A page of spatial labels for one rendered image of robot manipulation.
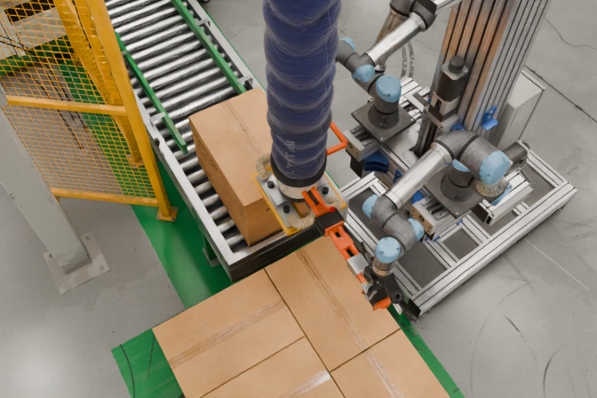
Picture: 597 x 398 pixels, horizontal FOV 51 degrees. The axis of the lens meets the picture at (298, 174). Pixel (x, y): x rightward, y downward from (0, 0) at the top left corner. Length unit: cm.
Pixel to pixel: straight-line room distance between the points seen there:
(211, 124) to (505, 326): 196
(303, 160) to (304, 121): 24
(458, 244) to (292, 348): 122
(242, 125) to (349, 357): 120
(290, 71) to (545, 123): 292
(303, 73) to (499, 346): 224
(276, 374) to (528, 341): 150
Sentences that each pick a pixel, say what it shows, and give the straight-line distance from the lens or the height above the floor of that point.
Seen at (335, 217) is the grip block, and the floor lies 122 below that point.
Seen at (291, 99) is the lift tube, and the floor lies 182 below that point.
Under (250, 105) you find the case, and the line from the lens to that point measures 318.
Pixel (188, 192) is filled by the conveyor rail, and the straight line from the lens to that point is 334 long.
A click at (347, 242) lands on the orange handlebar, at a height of 121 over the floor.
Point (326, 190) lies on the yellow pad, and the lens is 268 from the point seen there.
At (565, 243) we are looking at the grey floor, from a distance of 414.
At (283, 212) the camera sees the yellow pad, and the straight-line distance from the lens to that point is 265.
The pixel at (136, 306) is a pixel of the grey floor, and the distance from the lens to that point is 376.
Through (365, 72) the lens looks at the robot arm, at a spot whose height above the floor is 152.
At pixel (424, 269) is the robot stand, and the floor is 21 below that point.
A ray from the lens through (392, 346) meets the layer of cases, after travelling 303.
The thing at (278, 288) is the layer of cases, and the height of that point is 54.
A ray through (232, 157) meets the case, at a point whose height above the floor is 95.
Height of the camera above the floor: 339
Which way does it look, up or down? 56 degrees down
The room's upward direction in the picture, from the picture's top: straight up
